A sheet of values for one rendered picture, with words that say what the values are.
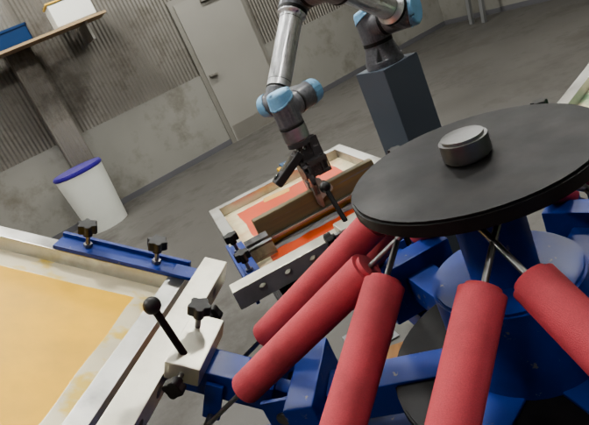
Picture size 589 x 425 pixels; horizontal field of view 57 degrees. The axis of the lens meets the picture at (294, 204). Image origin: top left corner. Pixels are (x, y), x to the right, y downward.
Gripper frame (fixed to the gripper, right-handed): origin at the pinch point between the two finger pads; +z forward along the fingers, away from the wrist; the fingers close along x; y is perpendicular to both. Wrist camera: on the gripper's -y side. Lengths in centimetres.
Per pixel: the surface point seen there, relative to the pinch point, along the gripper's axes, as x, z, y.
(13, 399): -63, -19, -72
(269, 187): 48.5, 3.4, -4.6
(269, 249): -11.3, 1.0, -20.3
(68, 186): 523, 34, -154
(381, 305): -98, -23, -19
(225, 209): 49, 3, -24
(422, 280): -65, -1, -2
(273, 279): -34.4, -1.4, -24.5
